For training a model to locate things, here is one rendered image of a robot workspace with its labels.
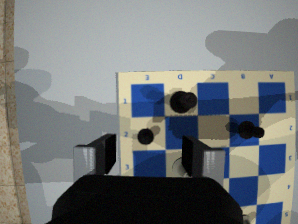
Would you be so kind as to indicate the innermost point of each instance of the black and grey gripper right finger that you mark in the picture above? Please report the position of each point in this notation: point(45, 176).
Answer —
point(200, 160)

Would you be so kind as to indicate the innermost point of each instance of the blue and cream chessboard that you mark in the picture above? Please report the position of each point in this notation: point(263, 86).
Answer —
point(258, 172)

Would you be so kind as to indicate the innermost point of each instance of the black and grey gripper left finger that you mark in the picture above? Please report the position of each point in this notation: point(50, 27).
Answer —
point(97, 157)

